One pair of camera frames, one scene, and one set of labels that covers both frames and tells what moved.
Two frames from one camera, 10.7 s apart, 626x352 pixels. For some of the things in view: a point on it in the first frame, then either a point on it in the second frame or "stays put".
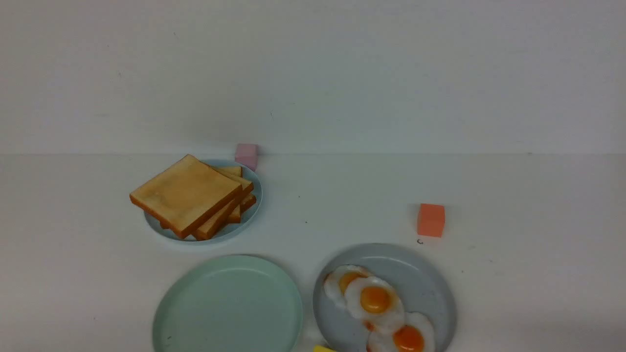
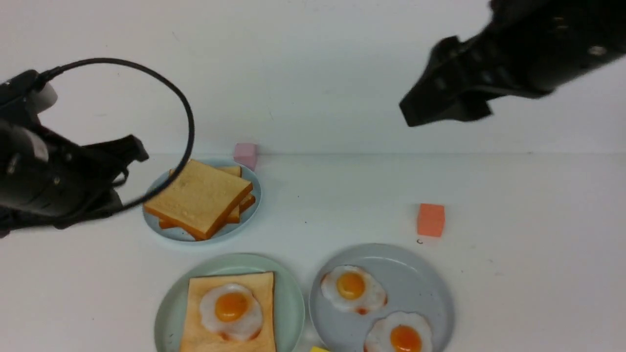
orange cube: [431, 219] stays put
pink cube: [247, 154] stays put
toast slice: [187, 194] → [198, 336]
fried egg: [414, 334] stays put
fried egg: [376, 303] → [232, 312]
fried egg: [336, 280] stays put
